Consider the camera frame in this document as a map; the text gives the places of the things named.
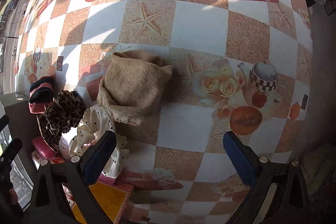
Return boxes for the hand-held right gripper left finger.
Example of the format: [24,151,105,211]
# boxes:
[29,130,117,224]

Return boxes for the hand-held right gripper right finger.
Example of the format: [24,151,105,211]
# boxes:
[223,131,313,224]

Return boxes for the pink foam block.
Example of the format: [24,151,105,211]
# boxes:
[31,136,57,159]

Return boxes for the white polka dot scrunchie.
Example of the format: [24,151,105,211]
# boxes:
[69,105,130,178]

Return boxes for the red white striped scrunchie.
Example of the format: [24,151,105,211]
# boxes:
[28,76,56,115]

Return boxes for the leopard print scrunchie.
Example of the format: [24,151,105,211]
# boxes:
[37,90,84,153]

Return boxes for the floral printed carton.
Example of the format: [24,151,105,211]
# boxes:
[62,174,134,224]

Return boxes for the red printed box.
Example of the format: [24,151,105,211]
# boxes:
[31,151,66,165]

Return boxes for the tan knitted hat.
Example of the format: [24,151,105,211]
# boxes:
[97,49,175,126]

